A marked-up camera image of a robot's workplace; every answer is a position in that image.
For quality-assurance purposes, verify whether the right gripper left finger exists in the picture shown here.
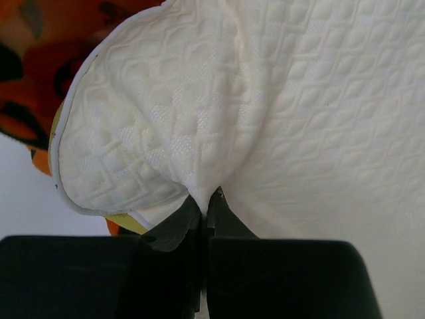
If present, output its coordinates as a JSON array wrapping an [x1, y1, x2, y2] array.
[[141, 196, 201, 253]]

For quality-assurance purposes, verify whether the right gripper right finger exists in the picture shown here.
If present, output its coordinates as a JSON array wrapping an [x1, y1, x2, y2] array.
[[203, 187, 259, 239]]

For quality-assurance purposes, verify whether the cream white pillow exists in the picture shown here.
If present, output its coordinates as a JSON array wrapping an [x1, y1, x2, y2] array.
[[50, 1, 424, 256]]

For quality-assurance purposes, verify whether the orange patterned pillowcase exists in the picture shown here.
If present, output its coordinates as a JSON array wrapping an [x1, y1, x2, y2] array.
[[0, 0, 173, 237]]

